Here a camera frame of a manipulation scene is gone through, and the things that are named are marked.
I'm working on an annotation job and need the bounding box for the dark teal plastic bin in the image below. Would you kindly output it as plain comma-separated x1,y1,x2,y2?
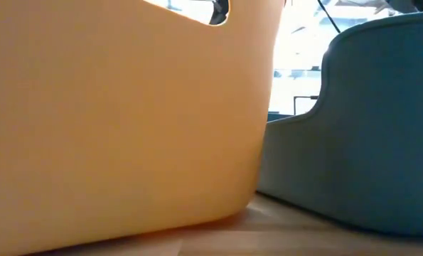
256,10,423,238

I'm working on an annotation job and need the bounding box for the black rectangular frame stand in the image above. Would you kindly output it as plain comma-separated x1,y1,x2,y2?
293,95,320,116

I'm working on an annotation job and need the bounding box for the thin black cable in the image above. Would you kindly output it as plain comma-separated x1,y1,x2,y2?
316,0,342,34

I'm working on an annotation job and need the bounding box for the yellow-orange plastic bin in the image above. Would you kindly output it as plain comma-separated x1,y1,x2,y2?
0,0,287,256

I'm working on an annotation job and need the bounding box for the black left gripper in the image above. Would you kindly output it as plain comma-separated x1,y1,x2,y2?
209,0,230,26

